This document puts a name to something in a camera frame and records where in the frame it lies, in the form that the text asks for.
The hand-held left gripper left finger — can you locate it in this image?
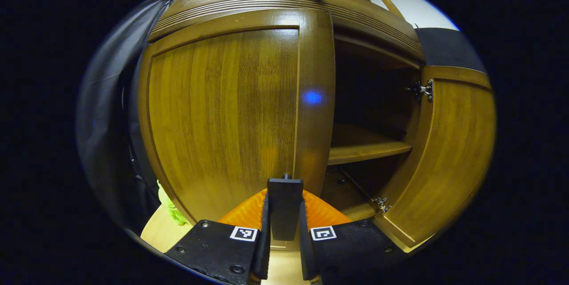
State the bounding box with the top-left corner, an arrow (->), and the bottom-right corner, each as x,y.
164,189 -> 271,285

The wooden double-door shoe cabinet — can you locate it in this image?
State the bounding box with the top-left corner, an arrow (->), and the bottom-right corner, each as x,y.
138,0 -> 425,232

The wooden shoe cabinet door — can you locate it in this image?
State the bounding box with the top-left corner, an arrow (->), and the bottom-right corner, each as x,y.
373,66 -> 497,253
138,8 -> 337,250

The metal door hinge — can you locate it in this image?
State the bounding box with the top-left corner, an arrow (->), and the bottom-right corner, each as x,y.
406,79 -> 434,102
372,196 -> 393,215

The black door handle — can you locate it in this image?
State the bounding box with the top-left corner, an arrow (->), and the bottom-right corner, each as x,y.
267,173 -> 305,241

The lime green cloth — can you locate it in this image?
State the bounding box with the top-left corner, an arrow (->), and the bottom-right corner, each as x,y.
156,181 -> 192,226

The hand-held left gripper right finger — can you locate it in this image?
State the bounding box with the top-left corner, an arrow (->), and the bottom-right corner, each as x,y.
298,189 -> 409,285

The wooden inner shelf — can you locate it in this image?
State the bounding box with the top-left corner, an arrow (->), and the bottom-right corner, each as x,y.
328,123 -> 413,166

